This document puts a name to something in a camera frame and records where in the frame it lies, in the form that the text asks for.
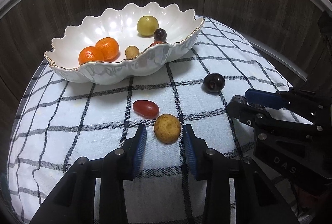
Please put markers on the small red cherry tomato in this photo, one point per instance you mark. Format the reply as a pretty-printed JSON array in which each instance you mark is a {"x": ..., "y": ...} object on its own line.
[{"x": 157, "y": 42}]

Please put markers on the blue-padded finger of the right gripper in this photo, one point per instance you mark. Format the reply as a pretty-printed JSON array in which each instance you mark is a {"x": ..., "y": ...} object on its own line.
[{"x": 276, "y": 100}]

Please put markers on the blue white checkered cloth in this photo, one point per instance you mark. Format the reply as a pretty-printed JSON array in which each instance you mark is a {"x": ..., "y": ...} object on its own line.
[{"x": 58, "y": 121}]

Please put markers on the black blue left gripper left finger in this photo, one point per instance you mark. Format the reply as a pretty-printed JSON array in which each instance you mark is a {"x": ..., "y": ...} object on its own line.
[{"x": 72, "y": 199}]

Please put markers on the green round plum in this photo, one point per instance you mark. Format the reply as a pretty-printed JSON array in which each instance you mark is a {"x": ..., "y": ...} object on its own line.
[{"x": 147, "y": 25}]

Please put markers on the brown longan fruit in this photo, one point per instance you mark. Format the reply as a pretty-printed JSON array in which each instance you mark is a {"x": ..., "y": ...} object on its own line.
[
  {"x": 131, "y": 52},
  {"x": 167, "y": 128}
]

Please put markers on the blueberry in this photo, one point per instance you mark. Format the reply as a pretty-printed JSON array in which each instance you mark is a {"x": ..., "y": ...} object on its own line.
[{"x": 239, "y": 99}]

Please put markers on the white scalloped ceramic bowl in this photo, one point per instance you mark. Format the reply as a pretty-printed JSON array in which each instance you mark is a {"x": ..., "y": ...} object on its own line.
[{"x": 182, "y": 28}]

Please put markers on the orange mandarin near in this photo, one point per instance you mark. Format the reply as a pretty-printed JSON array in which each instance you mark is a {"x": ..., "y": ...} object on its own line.
[{"x": 90, "y": 54}]

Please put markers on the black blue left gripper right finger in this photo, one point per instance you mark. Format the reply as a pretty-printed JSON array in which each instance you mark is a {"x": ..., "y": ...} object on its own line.
[{"x": 237, "y": 191}]

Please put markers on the dark grape in bowl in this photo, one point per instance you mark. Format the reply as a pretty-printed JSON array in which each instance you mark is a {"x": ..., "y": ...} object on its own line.
[{"x": 160, "y": 35}]

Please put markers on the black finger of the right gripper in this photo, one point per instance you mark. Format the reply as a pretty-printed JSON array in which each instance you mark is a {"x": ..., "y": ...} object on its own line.
[{"x": 261, "y": 121}]

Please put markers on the orange mandarin far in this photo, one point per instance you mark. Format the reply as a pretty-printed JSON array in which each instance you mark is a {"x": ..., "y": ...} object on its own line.
[{"x": 109, "y": 47}]

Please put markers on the orange mandarin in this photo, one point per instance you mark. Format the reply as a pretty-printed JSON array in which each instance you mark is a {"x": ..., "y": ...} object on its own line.
[
  {"x": 90, "y": 54},
  {"x": 109, "y": 47}
]

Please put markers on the red oblong cherry tomato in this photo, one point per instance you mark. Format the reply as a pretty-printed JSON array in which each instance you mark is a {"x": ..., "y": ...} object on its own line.
[{"x": 146, "y": 108}]

